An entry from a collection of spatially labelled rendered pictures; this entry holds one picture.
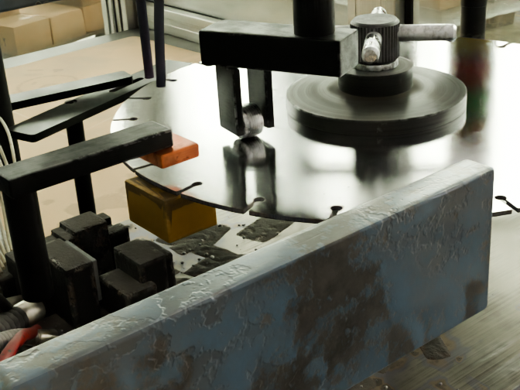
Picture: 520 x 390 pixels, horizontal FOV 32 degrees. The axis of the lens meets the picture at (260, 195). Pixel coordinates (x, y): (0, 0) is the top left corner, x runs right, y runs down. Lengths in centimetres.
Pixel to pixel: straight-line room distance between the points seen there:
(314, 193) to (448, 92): 14
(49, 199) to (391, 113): 52
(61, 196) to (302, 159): 52
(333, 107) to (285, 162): 6
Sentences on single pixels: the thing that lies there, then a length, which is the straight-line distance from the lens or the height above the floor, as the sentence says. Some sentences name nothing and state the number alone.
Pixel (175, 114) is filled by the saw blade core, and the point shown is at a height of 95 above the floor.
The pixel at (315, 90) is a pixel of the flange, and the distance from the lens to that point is 57.
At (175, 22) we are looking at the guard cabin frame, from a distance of 157.
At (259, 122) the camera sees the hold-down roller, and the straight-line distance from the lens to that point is 52.
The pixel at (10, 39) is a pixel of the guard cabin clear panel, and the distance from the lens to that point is 161.
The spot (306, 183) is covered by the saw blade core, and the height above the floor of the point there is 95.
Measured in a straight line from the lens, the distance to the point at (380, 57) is 55.
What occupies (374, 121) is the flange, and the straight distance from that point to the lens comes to 52.
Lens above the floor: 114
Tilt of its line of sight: 25 degrees down
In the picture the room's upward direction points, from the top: 4 degrees counter-clockwise
